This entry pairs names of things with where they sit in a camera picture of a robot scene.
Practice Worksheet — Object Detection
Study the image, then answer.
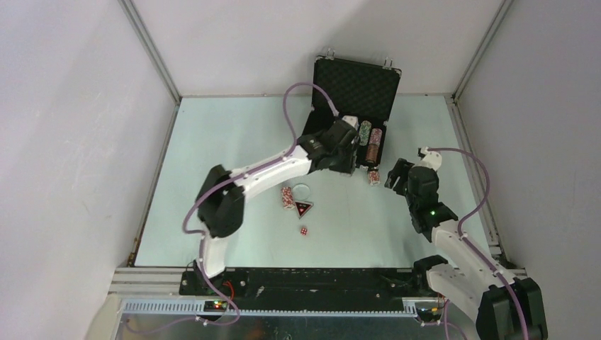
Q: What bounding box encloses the pink white chip stack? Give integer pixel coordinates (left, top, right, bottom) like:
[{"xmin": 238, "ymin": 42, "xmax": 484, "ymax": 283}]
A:
[{"xmin": 369, "ymin": 128, "xmax": 383, "ymax": 146}]

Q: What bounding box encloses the red white chip stack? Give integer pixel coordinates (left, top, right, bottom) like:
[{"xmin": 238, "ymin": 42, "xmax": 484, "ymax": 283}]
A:
[{"xmin": 367, "ymin": 170, "xmax": 381, "ymax": 186}]

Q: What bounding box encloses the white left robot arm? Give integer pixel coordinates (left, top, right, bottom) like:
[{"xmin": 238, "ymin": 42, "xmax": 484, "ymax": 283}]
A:
[{"xmin": 191, "ymin": 116, "xmax": 359, "ymax": 295}]

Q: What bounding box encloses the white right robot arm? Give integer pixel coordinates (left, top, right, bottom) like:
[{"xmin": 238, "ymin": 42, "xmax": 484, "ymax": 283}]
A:
[{"xmin": 385, "ymin": 154, "xmax": 549, "ymax": 339}]

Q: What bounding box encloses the clear round dealer button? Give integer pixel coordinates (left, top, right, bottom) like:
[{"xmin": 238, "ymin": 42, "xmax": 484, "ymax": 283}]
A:
[{"xmin": 292, "ymin": 183, "xmax": 310, "ymax": 200}]

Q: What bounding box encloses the black red triangular chip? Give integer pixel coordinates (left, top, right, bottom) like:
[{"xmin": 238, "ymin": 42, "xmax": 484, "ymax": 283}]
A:
[{"xmin": 294, "ymin": 201, "xmax": 314, "ymax": 219}]

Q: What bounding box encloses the red white chip roll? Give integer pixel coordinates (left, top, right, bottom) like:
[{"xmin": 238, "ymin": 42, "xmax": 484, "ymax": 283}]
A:
[{"xmin": 281, "ymin": 186, "xmax": 296, "ymax": 210}]

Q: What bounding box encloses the black aluminium poker case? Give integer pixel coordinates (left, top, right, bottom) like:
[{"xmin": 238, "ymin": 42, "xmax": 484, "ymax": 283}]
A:
[{"xmin": 300, "ymin": 52, "xmax": 403, "ymax": 171}]

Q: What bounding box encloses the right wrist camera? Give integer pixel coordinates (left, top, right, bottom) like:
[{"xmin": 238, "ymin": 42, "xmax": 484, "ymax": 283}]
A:
[{"xmin": 415, "ymin": 147, "xmax": 442, "ymax": 171}]

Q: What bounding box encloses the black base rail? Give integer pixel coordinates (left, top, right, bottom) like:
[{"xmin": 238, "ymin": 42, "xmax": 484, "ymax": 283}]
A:
[{"xmin": 179, "ymin": 267, "xmax": 442, "ymax": 312}]

